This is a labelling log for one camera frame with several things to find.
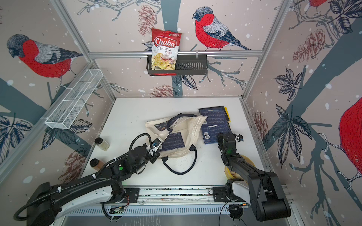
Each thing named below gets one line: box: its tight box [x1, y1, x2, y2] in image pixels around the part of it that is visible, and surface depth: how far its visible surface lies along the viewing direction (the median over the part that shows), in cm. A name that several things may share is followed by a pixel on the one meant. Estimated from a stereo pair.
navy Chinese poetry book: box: [201, 115, 233, 145], surface depth 96 cm
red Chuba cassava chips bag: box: [151, 27, 182, 71], surface depth 86 cm
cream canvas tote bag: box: [145, 113, 208, 175], surface depth 87 cm
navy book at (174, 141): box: [157, 131, 185, 153], surface depth 92 cm
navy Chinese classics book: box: [198, 105, 231, 129], surface depth 103 cm
